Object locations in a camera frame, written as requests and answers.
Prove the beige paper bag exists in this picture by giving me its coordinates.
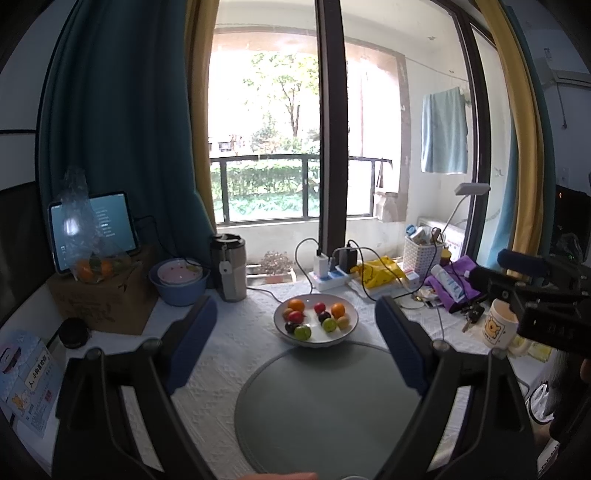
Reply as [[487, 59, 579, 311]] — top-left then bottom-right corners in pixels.
[[374, 189, 399, 223]]

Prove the purple cloth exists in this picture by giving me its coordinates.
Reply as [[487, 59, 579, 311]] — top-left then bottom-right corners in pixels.
[[425, 255, 491, 315]]

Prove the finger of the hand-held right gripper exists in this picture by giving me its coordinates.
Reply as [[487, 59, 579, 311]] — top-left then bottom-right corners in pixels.
[[497, 248, 552, 280], [468, 266, 548, 324]]

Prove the teal curtain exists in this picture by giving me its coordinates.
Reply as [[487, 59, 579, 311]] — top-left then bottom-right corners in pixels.
[[39, 0, 218, 296], [488, 0, 557, 261]]

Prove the white power strip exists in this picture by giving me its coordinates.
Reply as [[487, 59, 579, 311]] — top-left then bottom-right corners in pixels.
[[308, 270, 358, 291]]

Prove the white tube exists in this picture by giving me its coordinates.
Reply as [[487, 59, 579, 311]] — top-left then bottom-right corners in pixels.
[[430, 264, 465, 303]]

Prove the white desk lamp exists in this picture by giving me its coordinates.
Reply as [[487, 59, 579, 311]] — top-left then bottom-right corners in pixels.
[[434, 182, 491, 243]]

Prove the cardboard box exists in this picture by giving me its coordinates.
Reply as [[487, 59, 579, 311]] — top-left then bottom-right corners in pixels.
[[46, 249, 160, 335]]

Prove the white bowl of fruit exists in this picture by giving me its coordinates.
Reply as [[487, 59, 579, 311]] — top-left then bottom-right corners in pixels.
[[273, 294, 360, 348]]

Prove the black looping cable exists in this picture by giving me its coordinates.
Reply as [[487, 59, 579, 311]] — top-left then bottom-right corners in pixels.
[[346, 240, 419, 303]]

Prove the steel tumbler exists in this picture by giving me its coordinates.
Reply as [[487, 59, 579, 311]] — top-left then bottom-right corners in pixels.
[[210, 233, 249, 303]]

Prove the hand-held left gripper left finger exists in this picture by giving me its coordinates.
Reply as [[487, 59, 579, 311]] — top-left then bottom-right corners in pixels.
[[51, 295, 219, 480]]

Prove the dark window frame post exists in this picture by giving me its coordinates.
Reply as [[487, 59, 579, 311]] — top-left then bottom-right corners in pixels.
[[316, 0, 350, 259]]

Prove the white bear mug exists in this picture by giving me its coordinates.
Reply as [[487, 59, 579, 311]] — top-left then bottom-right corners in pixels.
[[480, 298, 530, 357]]

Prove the blue printed leaflet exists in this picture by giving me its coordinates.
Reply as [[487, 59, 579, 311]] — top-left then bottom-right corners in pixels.
[[0, 330, 66, 439]]

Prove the yellow curtain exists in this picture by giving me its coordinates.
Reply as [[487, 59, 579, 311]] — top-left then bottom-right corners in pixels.
[[475, 0, 546, 268], [185, 0, 221, 227]]

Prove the light blue hanging towel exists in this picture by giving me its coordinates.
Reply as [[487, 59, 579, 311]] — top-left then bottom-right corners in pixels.
[[421, 87, 469, 175]]

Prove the black round puck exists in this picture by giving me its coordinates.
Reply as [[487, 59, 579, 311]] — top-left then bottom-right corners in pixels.
[[59, 318, 89, 349]]

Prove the bunch of keys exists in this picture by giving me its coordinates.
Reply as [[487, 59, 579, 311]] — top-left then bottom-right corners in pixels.
[[462, 305, 484, 334]]

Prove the grey round mat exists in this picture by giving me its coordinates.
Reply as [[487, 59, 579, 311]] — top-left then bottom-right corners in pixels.
[[234, 342, 472, 480]]

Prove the potted plant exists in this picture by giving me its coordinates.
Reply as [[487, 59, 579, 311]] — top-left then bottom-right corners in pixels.
[[261, 251, 296, 283]]

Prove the person's left hand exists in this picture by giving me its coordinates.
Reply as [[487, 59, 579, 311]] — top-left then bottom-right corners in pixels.
[[240, 472, 319, 480]]

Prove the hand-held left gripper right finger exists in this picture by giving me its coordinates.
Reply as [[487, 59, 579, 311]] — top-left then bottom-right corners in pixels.
[[374, 295, 539, 480]]

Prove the white air conditioner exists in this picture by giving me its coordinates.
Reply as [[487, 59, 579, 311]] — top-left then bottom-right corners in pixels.
[[540, 46, 591, 88]]

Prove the yellow plastic bag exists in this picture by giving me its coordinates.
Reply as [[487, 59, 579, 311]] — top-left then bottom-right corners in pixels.
[[349, 257, 407, 289]]

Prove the white plastic basket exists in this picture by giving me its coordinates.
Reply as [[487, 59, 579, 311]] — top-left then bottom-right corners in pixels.
[[404, 226, 446, 273]]

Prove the black charger cable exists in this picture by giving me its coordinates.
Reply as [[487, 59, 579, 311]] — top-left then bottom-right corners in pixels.
[[294, 237, 325, 291]]

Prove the blue bowl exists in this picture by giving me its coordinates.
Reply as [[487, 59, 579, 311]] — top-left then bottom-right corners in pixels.
[[148, 259, 211, 306]]

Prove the balcony railing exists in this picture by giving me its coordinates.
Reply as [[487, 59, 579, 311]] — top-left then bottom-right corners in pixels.
[[210, 156, 393, 223]]

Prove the tablet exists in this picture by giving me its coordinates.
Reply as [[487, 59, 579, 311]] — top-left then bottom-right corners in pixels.
[[48, 191, 141, 275]]

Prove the grey cable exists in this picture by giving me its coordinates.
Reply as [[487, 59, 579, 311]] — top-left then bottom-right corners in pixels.
[[402, 286, 448, 344]]

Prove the person's right forearm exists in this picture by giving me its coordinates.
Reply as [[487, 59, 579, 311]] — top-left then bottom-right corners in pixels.
[[549, 350, 591, 445]]

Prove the black charger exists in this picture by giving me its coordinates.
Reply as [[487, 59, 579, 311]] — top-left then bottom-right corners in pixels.
[[333, 248, 360, 273]]

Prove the clear bag of oranges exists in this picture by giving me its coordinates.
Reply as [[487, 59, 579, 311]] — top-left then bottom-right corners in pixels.
[[60, 166, 134, 283]]

